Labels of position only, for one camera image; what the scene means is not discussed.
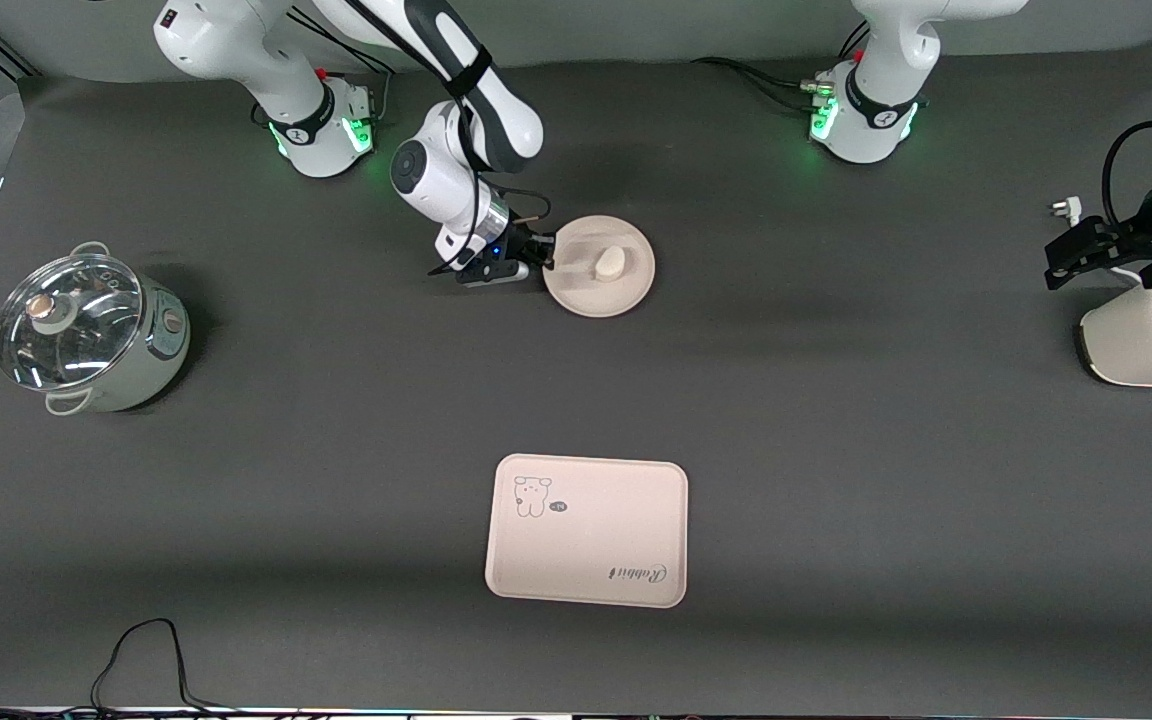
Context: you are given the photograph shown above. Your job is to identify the round beige plate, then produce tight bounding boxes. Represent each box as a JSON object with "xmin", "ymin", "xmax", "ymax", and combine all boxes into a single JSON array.
[{"xmin": 542, "ymin": 215, "xmax": 657, "ymax": 320}]

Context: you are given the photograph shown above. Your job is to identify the beige rectangular rabbit tray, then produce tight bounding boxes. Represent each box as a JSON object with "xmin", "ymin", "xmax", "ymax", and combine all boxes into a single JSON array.
[{"xmin": 484, "ymin": 453, "xmax": 689, "ymax": 610}]

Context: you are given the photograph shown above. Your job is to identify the cream white toaster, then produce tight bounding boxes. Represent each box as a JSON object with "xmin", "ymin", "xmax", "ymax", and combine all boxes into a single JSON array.
[{"xmin": 1078, "ymin": 283, "xmax": 1152, "ymax": 389}]

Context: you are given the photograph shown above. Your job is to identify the steel pot with glass lid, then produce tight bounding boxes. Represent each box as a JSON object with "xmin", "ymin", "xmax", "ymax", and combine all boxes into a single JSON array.
[{"xmin": 0, "ymin": 241, "xmax": 193, "ymax": 416}]

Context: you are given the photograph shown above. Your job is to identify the white power cable with plug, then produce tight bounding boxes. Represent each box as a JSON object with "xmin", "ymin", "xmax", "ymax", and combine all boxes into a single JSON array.
[{"xmin": 1050, "ymin": 196, "xmax": 1149, "ymax": 287}]

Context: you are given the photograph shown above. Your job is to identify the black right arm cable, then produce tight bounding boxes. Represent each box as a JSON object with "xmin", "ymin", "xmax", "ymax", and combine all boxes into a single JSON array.
[{"xmin": 346, "ymin": 0, "xmax": 553, "ymax": 273}]

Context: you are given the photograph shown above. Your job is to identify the black right base cables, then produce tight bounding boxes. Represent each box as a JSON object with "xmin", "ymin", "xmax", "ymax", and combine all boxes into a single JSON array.
[{"xmin": 286, "ymin": 8, "xmax": 409, "ymax": 79}]

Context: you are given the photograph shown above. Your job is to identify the black base cables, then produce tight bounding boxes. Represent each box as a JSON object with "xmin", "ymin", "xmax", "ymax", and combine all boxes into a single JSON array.
[
  {"xmin": 286, "ymin": 8, "xmax": 409, "ymax": 79},
  {"xmin": 691, "ymin": 22, "xmax": 872, "ymax": 111}
]

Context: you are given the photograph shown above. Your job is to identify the black left base cables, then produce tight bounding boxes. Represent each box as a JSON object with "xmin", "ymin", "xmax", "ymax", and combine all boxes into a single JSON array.
[{"xmin": 691, "ymin": 22, "xmax": 872, "ymax": 111}]

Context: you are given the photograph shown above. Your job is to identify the black looped cable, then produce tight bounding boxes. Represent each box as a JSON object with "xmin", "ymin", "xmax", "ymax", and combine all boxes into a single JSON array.
[{"xmin": 89, "ymin": 618, "xmax": 242, "ymax": 717}]

